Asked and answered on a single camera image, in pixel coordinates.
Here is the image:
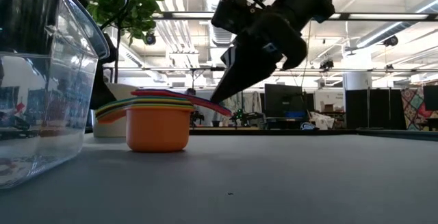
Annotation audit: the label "white round pillar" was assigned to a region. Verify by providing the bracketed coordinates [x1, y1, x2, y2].
[343, 71, 373, 91]

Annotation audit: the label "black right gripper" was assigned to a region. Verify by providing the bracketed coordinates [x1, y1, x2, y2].
[210, 0, 335, 104]

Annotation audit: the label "wide dark partition panels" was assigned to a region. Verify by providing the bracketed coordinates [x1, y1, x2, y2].
[344, 88, 407, 131]

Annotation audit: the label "black metal frame stand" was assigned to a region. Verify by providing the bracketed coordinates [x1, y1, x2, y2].
[190, 66, 220, 91]

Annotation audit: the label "white plant pot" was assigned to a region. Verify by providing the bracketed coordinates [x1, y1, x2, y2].
[92, 82, 140, 138]

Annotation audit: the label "green leafy plant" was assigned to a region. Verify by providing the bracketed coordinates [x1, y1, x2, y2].
[70, 0, 167, 84]

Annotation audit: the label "white cloth bag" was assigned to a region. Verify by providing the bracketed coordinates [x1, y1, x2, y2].
[300, 111, 335, 131]

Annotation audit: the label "black screen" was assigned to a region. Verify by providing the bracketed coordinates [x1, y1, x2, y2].
[423, 85, 438, 112]

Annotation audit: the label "purple measuring cup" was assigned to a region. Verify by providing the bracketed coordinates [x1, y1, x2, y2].
[96, 99, 195, 118]

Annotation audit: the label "red measuring cup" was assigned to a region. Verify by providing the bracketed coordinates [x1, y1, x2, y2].
[131, 90, 232, 117]

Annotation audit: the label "orange measuring cup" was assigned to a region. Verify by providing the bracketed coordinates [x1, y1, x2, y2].
[96, 104, 196, 153]

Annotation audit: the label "wooden table with black frame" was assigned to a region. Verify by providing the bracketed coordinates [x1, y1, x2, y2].
[188, 127, 438, 142]

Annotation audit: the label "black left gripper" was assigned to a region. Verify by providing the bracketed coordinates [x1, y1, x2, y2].
[90, 34, 118, 110]

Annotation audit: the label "patterned patchwork quilt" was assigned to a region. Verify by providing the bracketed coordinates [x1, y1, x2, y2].
[400, 86, 437, 132]

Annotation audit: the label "green measuring cup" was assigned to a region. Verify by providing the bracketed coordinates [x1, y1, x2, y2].
[95, 101, 196, 121]

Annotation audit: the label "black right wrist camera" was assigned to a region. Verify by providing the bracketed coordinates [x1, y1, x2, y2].
[211, 0, 265, 36]

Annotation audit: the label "black computer monitor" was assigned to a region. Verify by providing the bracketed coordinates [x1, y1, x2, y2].
[263, 83, 305, 118]

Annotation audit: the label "long ceiling light fixture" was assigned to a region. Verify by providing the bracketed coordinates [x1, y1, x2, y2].
[152, 10, 438, 22]

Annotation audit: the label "silver ceiling air duct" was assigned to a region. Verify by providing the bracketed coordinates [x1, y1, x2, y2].
[201, 0, 240, 49]

